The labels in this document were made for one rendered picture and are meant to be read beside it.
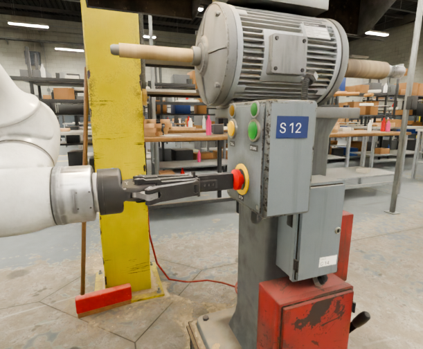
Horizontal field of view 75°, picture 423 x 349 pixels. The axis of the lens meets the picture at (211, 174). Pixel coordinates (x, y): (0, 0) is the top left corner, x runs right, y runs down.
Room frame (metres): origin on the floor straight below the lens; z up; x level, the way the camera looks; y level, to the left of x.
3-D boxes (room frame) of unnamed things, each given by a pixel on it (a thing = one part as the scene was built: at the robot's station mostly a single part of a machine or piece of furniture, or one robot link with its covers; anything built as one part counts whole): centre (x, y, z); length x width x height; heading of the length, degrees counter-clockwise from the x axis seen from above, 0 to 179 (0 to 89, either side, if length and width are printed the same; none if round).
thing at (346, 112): (0.86, -0.22, 1.11); 0.36 x 0.24 x 0.04; 110
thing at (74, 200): (0.42, 0.21, 0.97); 0.09 x 0.06 x 0.09; 20
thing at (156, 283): (1.66, 0.55, 0.02); 0.40 x 0.40 x 0.02; 20
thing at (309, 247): (0.72, -0.27, 0.93); 0.15 x 0.10 x 0.55; 110
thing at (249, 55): (0.84, -0.16, 1.25); 0.41 x 0.27 x 0.26; 110
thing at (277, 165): (0.58, -0.16, 0.99); 0.24 x 0.21 x 0.26; 110
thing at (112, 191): (0.44, 0.14, 0.97); 0.09 x 0.08 x 0.07; 110
